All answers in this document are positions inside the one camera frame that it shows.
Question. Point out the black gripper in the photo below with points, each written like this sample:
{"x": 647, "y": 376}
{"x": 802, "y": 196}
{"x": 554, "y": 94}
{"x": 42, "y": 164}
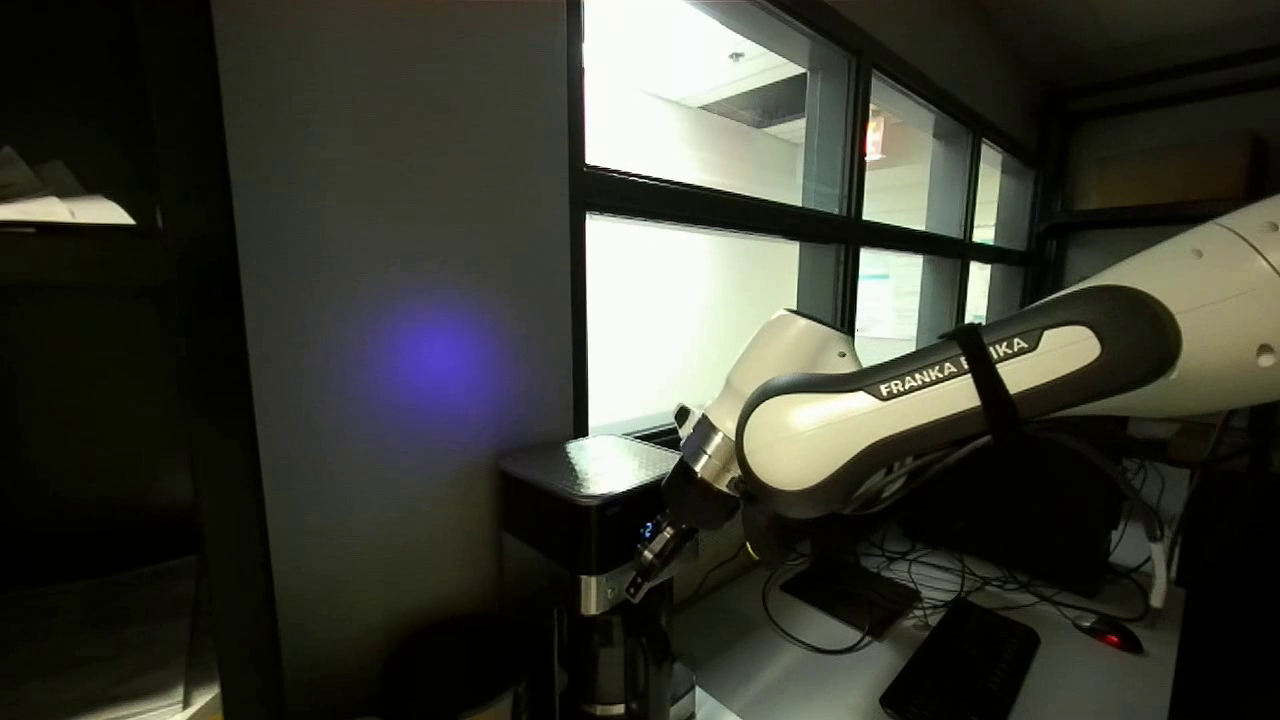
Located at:
{"x": 696, "y": 506}

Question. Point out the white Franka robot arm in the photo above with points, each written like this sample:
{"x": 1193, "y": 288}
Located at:
{"x": 933, "y": 402}

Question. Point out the black steel coffee machine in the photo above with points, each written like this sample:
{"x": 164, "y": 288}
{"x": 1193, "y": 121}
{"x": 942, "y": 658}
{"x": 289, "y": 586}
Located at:
{"x": 586, "y": 506}

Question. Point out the glass coffee carafe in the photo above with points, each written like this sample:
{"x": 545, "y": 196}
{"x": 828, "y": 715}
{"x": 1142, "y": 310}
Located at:
{"x": 608, "y": 665}

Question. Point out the black computer monitor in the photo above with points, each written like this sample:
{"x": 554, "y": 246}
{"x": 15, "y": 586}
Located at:
{"x": 845, "y": 586}

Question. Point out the black keyboard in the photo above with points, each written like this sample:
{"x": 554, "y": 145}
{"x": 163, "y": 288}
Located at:
{"x": 961, "y": 663}

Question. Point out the black mouse with red light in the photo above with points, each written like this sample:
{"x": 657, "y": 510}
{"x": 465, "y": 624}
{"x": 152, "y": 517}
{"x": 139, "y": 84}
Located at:
{"x": 1117, "y": 637}

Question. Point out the dark shelf unit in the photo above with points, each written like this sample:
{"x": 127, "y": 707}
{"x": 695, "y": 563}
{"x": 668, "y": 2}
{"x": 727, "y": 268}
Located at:
{"x": 92, "y": 402}

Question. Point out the black storage rack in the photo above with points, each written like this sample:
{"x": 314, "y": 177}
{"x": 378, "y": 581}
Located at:
{"x": 1135, "y": 222}

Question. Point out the brown cardboard box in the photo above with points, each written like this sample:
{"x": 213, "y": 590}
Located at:
{"x": 1181, "y": 170}

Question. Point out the white paper sheets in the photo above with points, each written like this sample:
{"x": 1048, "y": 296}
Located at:
{"x": 62, "y": 204}

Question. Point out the black window frame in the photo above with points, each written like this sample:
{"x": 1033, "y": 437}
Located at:
{"x": 714, "y": 203}

